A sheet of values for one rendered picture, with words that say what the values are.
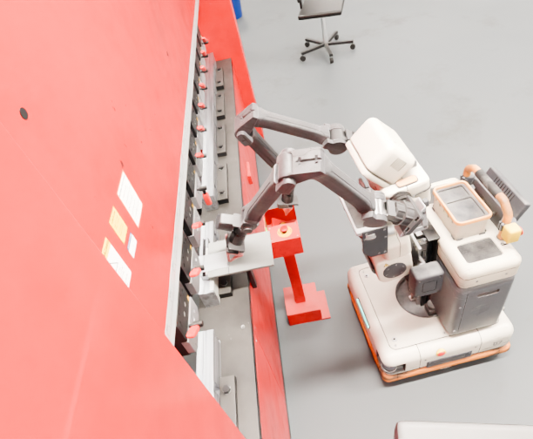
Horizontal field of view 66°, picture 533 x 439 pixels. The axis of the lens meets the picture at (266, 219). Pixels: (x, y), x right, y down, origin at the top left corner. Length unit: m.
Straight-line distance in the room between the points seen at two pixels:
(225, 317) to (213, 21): 2.37
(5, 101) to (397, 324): 1.94
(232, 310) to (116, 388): 1.33
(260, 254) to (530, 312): 1.66
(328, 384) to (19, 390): 2.20
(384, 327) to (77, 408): 2.00
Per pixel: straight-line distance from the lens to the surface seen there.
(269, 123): 1.56
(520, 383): 2.52
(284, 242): 1.95
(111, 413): 0.34
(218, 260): 1.66
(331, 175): 1.12
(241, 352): 1.56
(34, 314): 0.27
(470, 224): 1.83
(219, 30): 3.43
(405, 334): 2.21
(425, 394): 2.40
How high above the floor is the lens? 2.23
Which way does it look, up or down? 45 degrees down
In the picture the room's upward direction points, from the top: 16 degrees counter-clockwise
